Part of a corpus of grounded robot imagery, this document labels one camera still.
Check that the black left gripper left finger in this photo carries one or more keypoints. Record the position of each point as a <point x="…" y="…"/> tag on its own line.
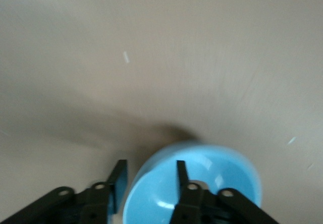
<point x="101" y="198"/>

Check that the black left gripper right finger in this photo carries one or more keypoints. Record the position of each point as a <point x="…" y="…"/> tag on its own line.
<point x="199" y="201"/>

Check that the blue bowl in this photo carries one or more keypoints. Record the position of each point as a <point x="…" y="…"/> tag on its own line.
<point x="156" y="183"/>

